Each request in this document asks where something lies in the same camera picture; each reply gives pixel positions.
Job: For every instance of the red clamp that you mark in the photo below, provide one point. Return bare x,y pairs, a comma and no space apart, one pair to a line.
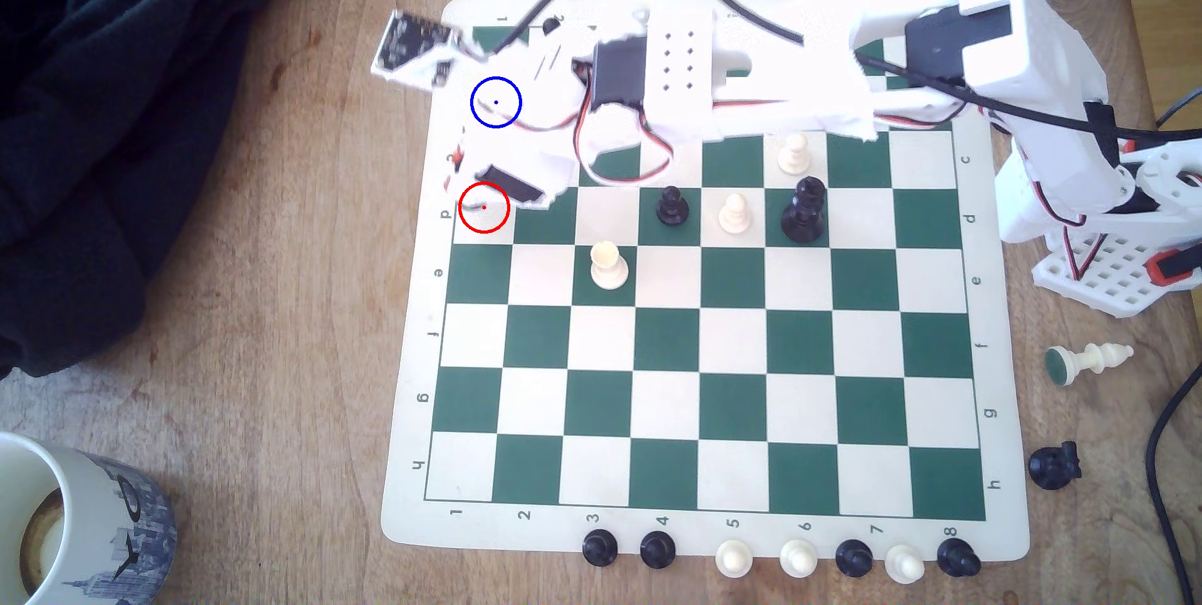
1174,267

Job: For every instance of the black knight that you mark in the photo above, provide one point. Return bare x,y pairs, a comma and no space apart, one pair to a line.
958,558
1052,467

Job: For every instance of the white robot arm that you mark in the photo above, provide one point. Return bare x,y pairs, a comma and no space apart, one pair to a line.
1024,32

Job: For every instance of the white perforated base plate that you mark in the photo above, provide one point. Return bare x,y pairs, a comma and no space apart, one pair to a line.
1113,281

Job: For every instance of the green white chessboard mat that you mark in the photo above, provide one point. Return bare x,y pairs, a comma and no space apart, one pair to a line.
657,342

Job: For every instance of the white bishop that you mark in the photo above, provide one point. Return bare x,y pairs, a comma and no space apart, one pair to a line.
1089,361

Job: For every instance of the black queen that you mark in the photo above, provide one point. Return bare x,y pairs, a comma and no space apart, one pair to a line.
805,215

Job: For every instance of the gripper camera board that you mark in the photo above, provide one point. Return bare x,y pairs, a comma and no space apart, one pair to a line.
413,43

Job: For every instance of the white pawn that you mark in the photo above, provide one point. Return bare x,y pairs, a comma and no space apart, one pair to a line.
904,565
733,559
798,558
738,216
796,157
608,269

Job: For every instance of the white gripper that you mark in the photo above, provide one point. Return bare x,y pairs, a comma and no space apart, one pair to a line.
514,184

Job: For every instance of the printed skyline coffee mug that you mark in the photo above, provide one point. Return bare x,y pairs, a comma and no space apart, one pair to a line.
103,516

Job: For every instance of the dark blue cloth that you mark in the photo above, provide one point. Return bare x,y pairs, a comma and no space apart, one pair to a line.
94,116

